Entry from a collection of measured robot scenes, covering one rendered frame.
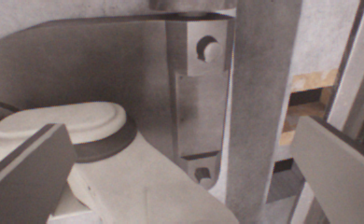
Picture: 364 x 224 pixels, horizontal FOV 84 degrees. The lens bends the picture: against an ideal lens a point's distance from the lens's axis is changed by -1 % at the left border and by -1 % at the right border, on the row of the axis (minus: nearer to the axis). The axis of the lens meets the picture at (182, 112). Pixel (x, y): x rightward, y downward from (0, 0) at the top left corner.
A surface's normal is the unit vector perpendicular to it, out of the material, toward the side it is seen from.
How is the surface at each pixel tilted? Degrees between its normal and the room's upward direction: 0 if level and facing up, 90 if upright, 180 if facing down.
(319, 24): 0
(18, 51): 0
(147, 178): 90
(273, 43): 0
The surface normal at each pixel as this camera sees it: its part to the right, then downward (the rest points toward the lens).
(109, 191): -0.02, -0.86
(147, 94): 0.22, 0.49
